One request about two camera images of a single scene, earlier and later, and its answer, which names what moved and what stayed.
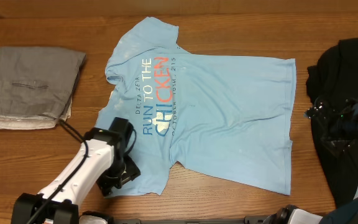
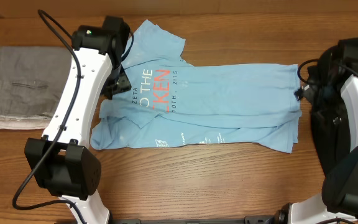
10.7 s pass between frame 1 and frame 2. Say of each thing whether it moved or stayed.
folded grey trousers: stayed
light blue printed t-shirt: moved
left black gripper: moved
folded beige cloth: stayed
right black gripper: moved
